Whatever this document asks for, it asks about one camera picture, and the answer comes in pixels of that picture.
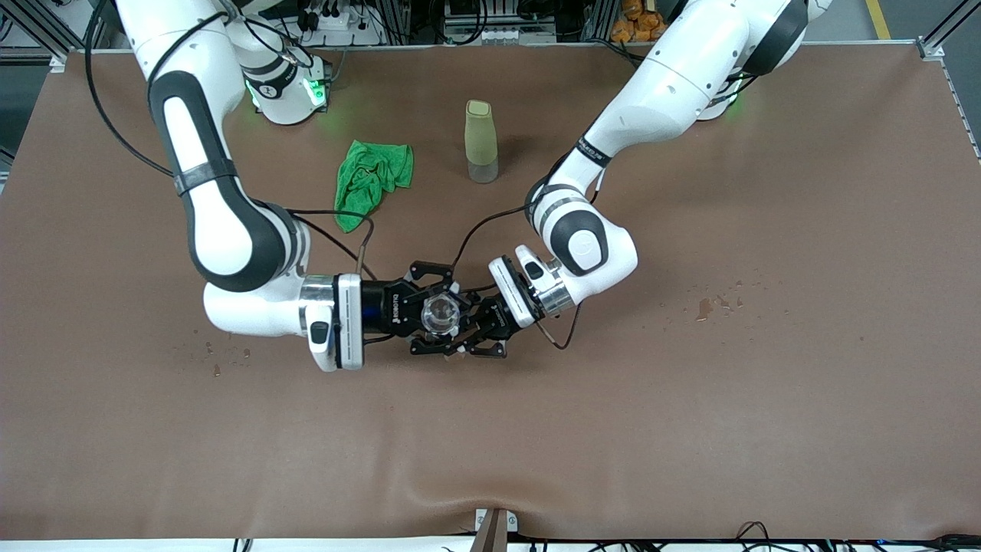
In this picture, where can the aluminium frame post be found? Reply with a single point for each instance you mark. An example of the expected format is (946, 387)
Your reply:
(939, 38)
(46, 27)

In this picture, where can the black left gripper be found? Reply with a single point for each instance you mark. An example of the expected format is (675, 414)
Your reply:
(497, 316)

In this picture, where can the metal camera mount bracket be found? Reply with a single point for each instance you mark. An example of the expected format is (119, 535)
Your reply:
(494, 529)

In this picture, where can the yellow-green tall bottle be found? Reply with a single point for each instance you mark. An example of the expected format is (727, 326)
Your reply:
(480, 138)

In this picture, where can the clear measuring cup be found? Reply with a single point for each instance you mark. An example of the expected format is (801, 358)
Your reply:
(431, 320)

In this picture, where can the green cloth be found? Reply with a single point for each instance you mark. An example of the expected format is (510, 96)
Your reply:
(368, 184)

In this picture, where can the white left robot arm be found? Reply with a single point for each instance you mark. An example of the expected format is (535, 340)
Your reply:
(667, 92)

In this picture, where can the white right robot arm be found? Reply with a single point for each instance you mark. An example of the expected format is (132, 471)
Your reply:
(222, 230)

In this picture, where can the orange snack packets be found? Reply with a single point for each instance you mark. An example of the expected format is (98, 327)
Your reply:
(640, 23)

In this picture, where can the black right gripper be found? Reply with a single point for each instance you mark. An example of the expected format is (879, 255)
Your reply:
(381, 309)

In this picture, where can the brown table cover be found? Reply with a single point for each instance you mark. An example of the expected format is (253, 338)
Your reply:
(490, 429)

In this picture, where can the white power strip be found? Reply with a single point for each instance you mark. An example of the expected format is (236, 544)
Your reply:
(333, 21)

